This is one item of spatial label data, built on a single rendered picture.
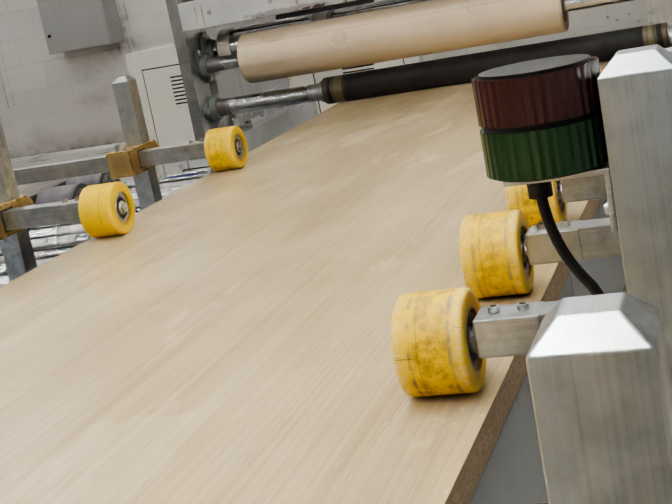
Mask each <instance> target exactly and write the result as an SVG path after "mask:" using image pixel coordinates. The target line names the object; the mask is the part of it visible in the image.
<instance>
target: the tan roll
mask: <svg viewBox="0 0 672 504"><path fill-rule="evenodd" d="M630 1H636V0H432V1H426V2H421V3H415V4H410V5H404V6H398V7H393V8H387V9H382V10H376V11H370V12H365V13H359V14H354V15H348V16H342V17H337V18H331V19H326V20H320V21H314V22H309V23H303V24H298V25H292V26H286V27H281V28H275V29H269V30H264V31H258V32H253V33H247V34H242V35H241V36H240V37H239V40H238V43H237V53H236V54H231V55H225V56H219V57H213V58H208V59H207V62H206V64H207V69H208V71H209V72H215V71H221V70H227V69H233V68H240V71H241V73H242V75H243V77H244V78H245V80H246V81H247V82H249V83H257V82H263V81H269V80H275V79H281V78H287V77H293V76H300V75H306V74H312V73H318V72H324V71H330V70H336V69H342V68H348V67H355V66H361V65H367V64H373V63H379V62H385V61H391V60H397V59H403V58H409V57H416V56H422V55H428V54H434V53H440V52H446V51H452V50H458V49H464V48H471V47H477V46H483V45H489V44H495V43H501V42H507V41H513V40H519V39H526V38H532V37H538V36H544V35H550V34H556V33H562V32H566V31H567V30H568V28H569V13H568V12H570V11H576V10H582V9H588V8H594V7H600V6H606V5H612V4H618V3H624V2H630Z"/></svg>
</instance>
